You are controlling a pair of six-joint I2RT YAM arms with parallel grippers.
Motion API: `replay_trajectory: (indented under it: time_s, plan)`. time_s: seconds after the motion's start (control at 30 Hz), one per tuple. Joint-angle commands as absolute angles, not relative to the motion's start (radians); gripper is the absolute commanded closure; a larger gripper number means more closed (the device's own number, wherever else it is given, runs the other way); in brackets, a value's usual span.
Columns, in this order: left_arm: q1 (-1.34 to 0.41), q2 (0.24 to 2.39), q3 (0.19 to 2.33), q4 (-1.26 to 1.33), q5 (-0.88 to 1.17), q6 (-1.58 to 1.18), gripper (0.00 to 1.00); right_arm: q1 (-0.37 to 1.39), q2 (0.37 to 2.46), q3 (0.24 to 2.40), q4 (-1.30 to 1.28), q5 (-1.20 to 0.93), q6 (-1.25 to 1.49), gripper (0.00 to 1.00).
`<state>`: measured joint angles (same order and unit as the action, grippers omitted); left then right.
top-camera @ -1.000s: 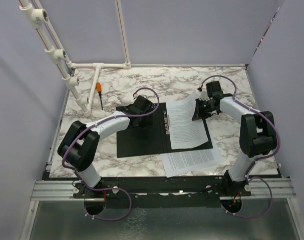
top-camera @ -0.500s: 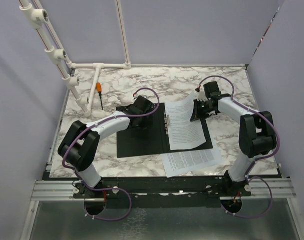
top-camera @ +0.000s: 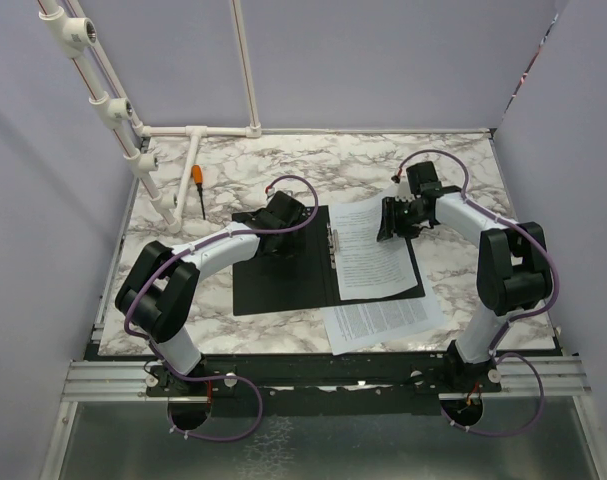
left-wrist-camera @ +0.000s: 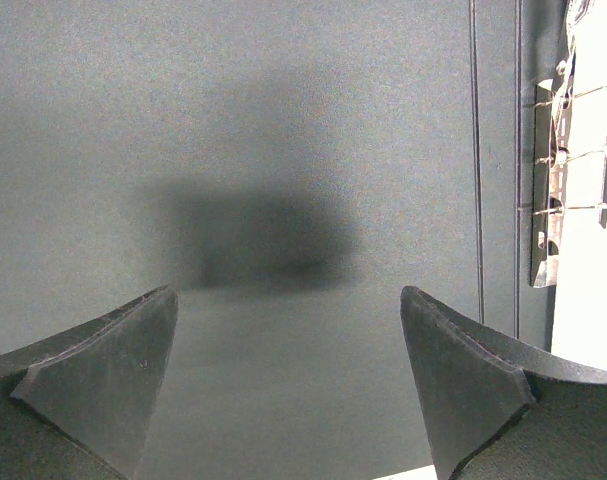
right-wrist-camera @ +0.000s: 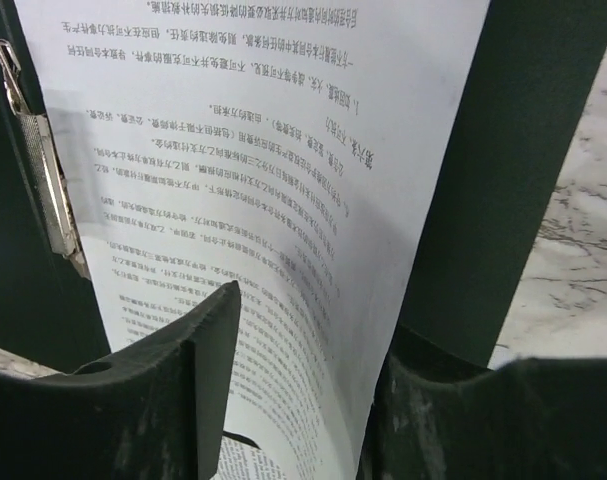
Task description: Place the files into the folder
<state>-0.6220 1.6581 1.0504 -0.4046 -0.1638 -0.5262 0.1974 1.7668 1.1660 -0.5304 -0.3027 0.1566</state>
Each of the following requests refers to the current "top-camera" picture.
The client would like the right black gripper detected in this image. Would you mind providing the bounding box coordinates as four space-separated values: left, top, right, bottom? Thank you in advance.
377 196 429 242

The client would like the metal folder clip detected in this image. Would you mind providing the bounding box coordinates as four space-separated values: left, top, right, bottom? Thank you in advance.
327 223 340 270

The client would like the printed paper sheet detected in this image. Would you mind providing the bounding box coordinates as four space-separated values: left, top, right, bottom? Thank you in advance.
328 195 419 301
321 290 446 355

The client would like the grey black file folder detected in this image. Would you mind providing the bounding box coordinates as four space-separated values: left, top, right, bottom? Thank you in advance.
231 202 428 316

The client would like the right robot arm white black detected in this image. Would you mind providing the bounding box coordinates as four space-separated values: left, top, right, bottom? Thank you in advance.
377 161 554 391

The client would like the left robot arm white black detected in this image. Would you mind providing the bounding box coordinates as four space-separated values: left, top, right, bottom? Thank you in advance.
115 191 319 395

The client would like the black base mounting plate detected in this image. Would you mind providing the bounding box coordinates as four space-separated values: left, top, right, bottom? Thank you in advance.
81 350 500 418

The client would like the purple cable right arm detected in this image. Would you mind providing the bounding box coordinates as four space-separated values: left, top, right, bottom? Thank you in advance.
395 148 567 437

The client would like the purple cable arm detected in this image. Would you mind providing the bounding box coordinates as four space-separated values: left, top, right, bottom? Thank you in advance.
122 174 320 444
395 148 567 437

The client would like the orange handle screwdriver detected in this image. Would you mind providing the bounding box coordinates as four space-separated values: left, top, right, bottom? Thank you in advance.
191 165 206 219

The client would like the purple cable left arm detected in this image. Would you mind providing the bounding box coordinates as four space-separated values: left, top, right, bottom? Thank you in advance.
122 174 320 444

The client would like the aluminium rail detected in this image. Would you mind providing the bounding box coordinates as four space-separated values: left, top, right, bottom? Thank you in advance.
62 356 592 402

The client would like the white pvc pipe frame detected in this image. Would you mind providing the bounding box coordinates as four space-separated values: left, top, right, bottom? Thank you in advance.
37 1 263 234

